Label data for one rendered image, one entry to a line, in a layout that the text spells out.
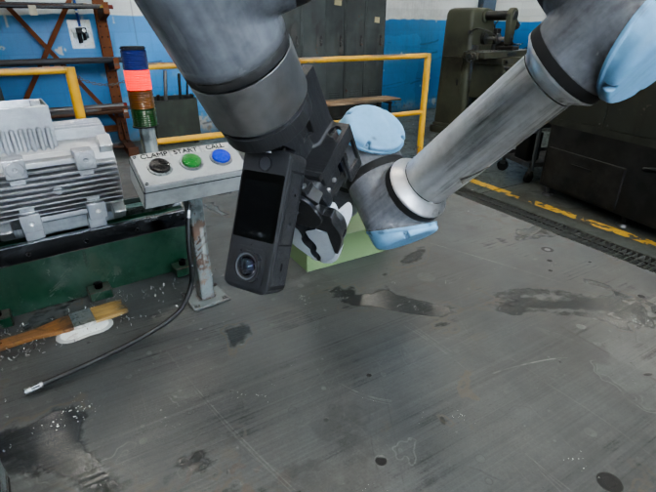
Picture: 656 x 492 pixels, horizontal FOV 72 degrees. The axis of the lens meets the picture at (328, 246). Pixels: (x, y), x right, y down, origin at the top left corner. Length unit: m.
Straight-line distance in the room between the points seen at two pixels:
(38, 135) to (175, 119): 4.81
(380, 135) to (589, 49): 0.36
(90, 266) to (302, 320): 0.41
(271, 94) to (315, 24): 5.93
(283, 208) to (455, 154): 0.38
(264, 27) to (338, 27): 6.16
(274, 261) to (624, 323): 0.71
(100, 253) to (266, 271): 0.62
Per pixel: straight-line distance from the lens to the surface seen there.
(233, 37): 0.28
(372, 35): 6.75
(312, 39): 6.23
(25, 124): 0.89
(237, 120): 0.32
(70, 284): 0.96
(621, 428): 0.72
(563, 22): 0.60
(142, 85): 1.25
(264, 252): 0.35
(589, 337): 0.87
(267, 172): 0.36
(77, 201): 0.89
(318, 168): 0.38
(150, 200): 0.75
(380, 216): 0.77
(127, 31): 6.03
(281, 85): 0.31
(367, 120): 0.83
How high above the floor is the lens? 1.26
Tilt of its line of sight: 26 degrees down
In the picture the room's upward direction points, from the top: straight up
